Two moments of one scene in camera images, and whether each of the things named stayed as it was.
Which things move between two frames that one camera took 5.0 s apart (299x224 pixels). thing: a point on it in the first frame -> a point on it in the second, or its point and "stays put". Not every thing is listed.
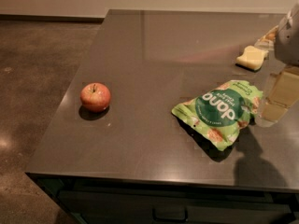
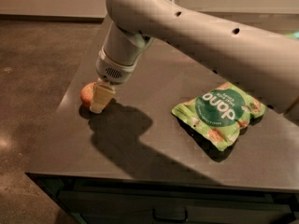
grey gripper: [289, 46] -> [114, 71]
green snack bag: [220, 114] stays put
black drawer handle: [185, 218] stays put
